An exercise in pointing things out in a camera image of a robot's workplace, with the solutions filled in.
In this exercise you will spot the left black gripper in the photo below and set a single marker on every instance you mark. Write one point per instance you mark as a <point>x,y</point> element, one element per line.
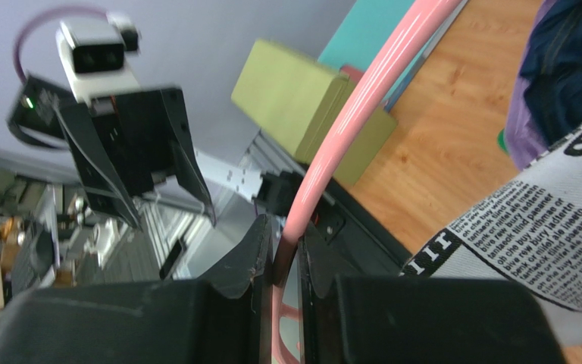
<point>143,139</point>

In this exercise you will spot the green plastic tray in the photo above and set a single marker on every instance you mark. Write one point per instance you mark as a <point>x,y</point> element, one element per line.
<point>501,142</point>

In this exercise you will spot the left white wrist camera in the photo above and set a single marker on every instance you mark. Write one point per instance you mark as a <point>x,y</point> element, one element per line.
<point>93,55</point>

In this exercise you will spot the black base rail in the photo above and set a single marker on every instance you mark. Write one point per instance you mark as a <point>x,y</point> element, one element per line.
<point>352,231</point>

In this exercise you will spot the purple trousers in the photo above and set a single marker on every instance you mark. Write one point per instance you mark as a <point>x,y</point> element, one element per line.
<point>523,140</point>

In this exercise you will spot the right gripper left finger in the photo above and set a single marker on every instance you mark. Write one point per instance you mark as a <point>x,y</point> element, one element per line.
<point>222,316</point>

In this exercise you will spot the newspaper print garment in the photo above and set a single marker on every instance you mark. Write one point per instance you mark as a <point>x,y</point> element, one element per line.
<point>528,231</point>

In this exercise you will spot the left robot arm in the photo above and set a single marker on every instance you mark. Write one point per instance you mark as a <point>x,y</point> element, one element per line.
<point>33,117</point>

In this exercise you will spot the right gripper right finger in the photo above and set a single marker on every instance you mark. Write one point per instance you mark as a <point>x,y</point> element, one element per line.
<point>350,317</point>

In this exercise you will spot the olive green box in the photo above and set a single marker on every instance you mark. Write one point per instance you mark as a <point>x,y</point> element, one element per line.
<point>291,97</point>

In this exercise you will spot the dark blue denim garment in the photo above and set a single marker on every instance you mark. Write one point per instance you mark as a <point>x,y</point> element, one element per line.
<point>553,69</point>

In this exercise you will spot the thick pink hanger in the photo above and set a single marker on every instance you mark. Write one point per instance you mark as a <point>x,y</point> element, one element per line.
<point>414,30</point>

